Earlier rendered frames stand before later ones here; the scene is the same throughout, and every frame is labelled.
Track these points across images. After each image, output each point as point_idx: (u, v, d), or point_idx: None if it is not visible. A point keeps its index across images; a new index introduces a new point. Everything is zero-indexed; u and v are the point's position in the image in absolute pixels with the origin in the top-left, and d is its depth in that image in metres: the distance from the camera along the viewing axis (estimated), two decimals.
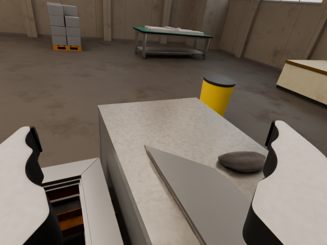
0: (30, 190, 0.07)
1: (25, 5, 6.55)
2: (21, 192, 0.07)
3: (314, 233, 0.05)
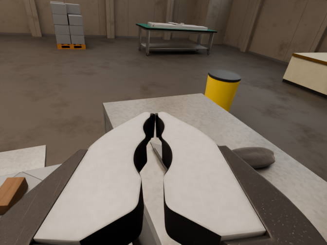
0: (131, 174, 0.07)
1: (28, 5, 6.59)
2: (125, 172, 0.07)
3: (216, 201, 0.06)
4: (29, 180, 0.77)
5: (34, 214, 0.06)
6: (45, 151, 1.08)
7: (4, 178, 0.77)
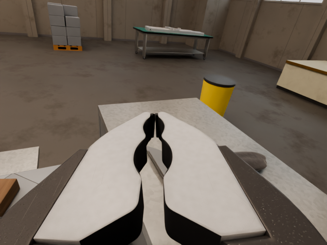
0: (131, 174, 0.07)
1: (25, 5, 6.55)
2: (125, 172, 0.07)
3: (216, 201, 0.06)
4: (21, 181, 0.76)
5: (34, 214, 0.06)
6: (37, 152, 1.07)
7: None
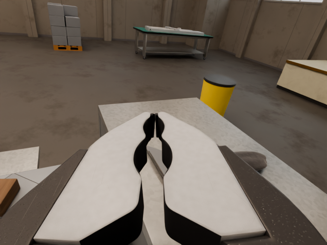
0: (131, 174, 0.07)
1: (25, 5, 6.55)
2: (125, 172, 0.07)
3: (216, 201, 0.06)
4: (21, 181, 0.76)
5: (34, 214, 0.06)
6: (38, 152, 1.07)
7: None
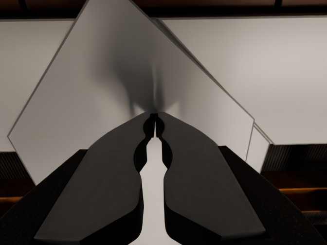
0: (131, 174, 0.07)
1: None
2: (125, 172, 0.07)
3: (216, 201, 0.06)
4: None
5: (34, 214, 0.06)
6: None
7: None
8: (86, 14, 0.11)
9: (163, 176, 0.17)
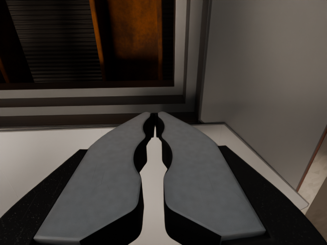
0: (131, 174, 0.07)
1: None
2: (125, 172, 0.07)
3: (216, 201, 0.06)
4: None
5: (34, 214, 0.06)
6: None
7: None
8: (296, 196, 0.17)
9: (155, 224, 0.19)
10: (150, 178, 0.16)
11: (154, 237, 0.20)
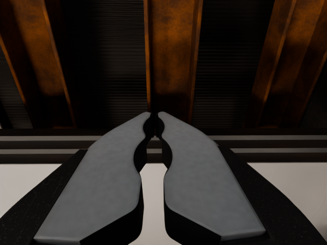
0: (131, 174, 0.07)
1: None
2: (125, 172, 0.07)
3: (216, 201, 0.06)
4: None
5: (34, 214, 0.06)
6: None
7: None
8: None
9: None
10: None
11: (324, 229, 0.29)
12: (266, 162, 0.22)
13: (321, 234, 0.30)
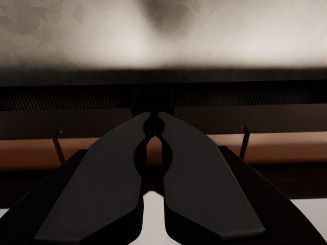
0: (131, 174, 0.07)
1: None
2: (125, 172, 0.07)
3: (216, 201, 0.06)
4: None
5: (34, 214, 0.06)
6: None
7: None
8: None
9: None
10: None
11: None
12: None
13: None
